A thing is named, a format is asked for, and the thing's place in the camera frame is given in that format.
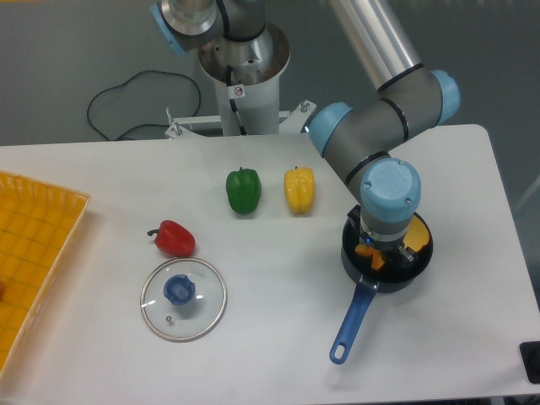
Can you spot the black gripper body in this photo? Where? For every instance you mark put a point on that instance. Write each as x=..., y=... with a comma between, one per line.
x=385, y=235

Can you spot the black device at edge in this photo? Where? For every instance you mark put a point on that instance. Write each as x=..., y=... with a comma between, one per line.
x=530, y=352

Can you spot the glass lid blue knob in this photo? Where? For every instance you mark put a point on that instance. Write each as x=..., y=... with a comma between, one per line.
x=183, y=299

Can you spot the yellow toy bell pepper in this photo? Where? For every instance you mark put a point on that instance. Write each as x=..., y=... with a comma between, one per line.
x=299, y=188

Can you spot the black pot blue handle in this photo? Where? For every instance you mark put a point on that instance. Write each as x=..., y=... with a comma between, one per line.
x=392, y=277

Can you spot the yellow plastic basket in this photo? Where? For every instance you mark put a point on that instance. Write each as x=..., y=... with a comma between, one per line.
x=38, y=219

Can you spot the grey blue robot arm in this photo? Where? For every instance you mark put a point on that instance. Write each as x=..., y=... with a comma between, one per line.
x=355, y=144

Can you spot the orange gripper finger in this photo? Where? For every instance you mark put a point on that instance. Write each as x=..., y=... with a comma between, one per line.
x=376, y=259

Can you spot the yellow toy bread slice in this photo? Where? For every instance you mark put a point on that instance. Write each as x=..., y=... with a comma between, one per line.
x=417, y=236

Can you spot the green toy bell pepper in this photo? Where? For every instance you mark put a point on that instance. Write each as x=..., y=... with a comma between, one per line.
x=244, y=190

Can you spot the red toy bell pepper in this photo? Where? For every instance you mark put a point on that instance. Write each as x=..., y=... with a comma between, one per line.
x=173, y=239

